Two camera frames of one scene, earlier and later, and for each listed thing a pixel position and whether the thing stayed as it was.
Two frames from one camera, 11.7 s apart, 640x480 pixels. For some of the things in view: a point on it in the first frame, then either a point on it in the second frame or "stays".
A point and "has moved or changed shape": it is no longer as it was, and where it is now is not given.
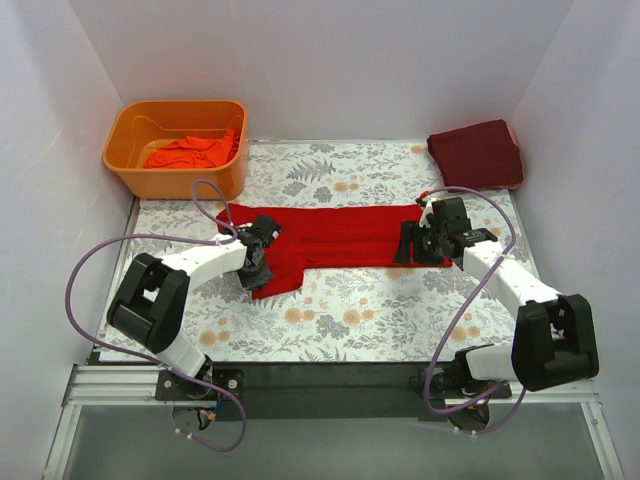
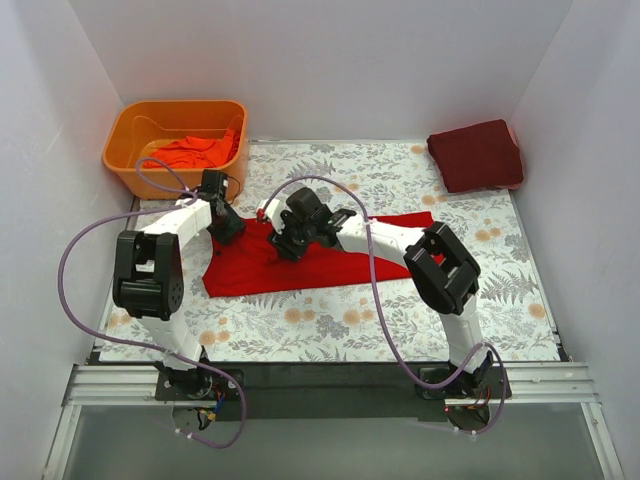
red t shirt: x=329 y=236 has moved or changed shape
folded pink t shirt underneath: x=513 y=135 stays
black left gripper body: x=255 y=273 → x=227 y=230
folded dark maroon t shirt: x=476 y=157 stays
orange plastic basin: x=163 y=146 stays
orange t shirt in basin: x=194 y=152 stays
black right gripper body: x=420 y=245 → x=287 y=240
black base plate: x=327 y=391 stays
